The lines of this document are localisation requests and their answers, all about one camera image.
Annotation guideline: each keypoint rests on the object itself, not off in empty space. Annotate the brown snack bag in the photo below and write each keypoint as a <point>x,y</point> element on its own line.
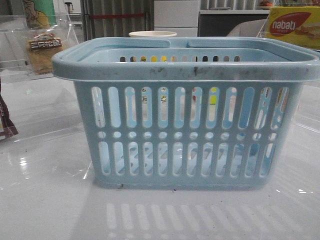
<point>7,127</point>

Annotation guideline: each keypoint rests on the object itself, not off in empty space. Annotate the green cartoon snack package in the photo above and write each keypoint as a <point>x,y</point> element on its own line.
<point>39,14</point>

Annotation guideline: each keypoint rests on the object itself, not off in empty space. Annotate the clear acrylic left shelf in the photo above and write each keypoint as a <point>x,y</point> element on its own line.
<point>14,61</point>

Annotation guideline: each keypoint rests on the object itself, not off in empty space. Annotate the light blue plastic basket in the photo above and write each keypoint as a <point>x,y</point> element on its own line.
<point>186,112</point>

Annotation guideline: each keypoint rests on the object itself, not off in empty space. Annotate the white paper cup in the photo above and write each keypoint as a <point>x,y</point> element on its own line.
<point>152,34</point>

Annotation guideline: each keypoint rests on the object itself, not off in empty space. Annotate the yellow nabati wafer box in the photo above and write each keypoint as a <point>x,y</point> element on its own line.
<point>295,25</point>

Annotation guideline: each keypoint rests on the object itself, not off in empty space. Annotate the white drawer cabinet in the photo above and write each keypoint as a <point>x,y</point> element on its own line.
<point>179,16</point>

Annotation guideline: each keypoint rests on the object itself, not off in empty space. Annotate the bread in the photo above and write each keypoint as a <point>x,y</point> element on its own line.
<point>40,50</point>

